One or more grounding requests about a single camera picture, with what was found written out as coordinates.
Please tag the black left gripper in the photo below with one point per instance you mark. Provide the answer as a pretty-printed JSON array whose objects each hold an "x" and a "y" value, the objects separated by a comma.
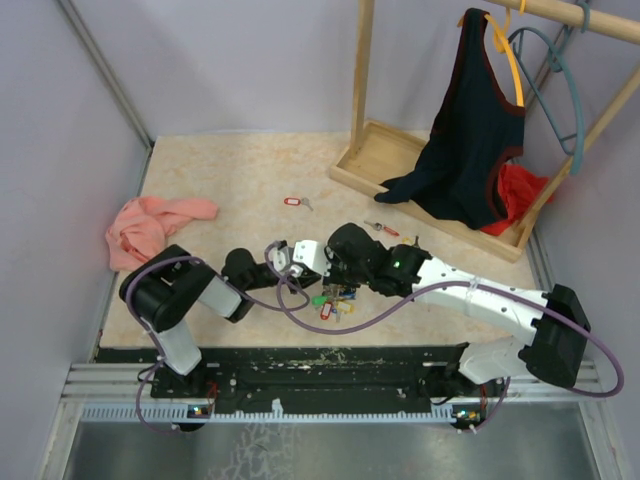
[{"x": 302, "y": 280}]

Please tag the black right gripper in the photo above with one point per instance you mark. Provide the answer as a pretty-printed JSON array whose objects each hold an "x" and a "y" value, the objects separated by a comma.
[{"x": 333, "y": 277}]

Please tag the large keyring with coloured tags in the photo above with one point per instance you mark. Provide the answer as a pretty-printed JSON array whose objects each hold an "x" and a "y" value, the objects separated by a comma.
[{"x": 334, "y": 301}]

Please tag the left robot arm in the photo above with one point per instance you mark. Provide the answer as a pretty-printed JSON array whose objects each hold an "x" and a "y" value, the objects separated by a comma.
[{"x": 161, "y": 292}]

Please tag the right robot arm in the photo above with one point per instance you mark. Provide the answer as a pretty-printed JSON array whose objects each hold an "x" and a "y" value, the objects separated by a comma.
[{"x": 545, "y": 329}]

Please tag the key with long red tag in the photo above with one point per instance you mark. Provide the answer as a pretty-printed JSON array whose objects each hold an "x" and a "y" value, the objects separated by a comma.
[{"x": 381, "y": 227}]

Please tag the wooden clothes rack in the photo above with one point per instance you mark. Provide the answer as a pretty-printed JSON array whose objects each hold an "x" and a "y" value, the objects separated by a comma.
[{"x": 378, "y": 151}]

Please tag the pink crumpled cloth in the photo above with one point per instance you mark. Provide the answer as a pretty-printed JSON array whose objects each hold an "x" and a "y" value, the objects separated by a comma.
[{"x": 142, "y": 227}]

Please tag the red cloth in rack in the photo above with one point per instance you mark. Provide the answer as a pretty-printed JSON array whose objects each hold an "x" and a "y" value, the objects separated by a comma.
[{"x": 517, "y": 188}]

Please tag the dark navy tank top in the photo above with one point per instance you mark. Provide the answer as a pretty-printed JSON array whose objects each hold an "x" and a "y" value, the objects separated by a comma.
[{"x": 476, "y": 131}]

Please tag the blue-grey clothes hanger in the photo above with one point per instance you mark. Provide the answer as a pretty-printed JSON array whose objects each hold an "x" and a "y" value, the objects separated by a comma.
[{"x": 553, "y": 89}]

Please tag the yellow clothes hanger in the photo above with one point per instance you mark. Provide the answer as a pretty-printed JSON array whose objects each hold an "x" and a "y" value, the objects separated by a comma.
[{"x": 502, "y": 46}]

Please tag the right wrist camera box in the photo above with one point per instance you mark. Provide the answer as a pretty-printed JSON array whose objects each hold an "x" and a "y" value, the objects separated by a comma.
[{"x": 311, "y": 254}]

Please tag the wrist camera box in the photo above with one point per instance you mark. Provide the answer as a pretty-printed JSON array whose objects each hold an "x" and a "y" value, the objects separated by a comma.
[
  {"x": 280, "y": 255},
  {"x": 311, "y": 254}
]

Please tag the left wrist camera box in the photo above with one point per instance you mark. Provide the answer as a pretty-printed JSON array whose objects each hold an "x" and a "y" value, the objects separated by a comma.
[{"x": 280, "y": 255}]

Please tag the key with yellow ring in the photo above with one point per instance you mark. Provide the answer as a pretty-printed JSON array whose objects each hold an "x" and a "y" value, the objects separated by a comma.
[{"x": 411, "y": 241}]

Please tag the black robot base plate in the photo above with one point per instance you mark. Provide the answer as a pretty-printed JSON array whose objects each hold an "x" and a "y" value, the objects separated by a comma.
[{"x": 330, "y": 382}]

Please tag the grey wall corner rail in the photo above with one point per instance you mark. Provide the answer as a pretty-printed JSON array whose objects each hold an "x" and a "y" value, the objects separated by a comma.
[{"x": 104, "y": 70}]

